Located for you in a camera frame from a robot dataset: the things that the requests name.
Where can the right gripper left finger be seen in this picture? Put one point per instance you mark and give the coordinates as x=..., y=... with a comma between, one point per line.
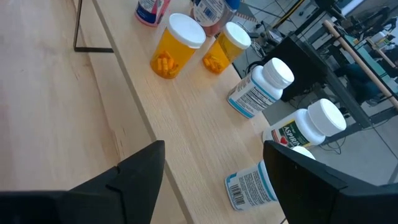
x=109, y=199

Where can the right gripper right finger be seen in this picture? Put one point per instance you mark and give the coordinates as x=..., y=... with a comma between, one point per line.
x=317, y=199

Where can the large white bottle teal label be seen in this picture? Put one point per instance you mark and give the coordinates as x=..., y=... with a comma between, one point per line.
x=248, y=186

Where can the white aspirin bottle green label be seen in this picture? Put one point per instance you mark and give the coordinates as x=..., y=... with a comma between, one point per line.
x=298, y=130

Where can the small white bottle teal label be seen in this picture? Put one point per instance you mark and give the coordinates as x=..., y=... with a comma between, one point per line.
x=255, y=93

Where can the small orange pill bottle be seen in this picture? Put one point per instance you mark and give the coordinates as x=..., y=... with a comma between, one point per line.
x=174, y=46

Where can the medium orange pill bottle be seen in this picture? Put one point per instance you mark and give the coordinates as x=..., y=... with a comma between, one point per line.
x=224, y=49

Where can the pink medicine bottle white cap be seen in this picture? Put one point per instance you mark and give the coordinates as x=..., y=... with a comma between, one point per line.
x=149, y=12

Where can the wooden shelf black metal legs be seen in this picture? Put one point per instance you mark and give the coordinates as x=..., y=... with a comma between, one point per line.
x=192, y=124

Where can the black flat panel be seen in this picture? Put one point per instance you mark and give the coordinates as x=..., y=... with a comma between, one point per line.
x=298, y=62

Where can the wooden pole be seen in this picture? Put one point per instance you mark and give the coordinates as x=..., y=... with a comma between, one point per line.
x=357, y=60

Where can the black mat orange striped edge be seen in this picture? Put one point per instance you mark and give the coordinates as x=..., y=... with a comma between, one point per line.
x=245, y=14

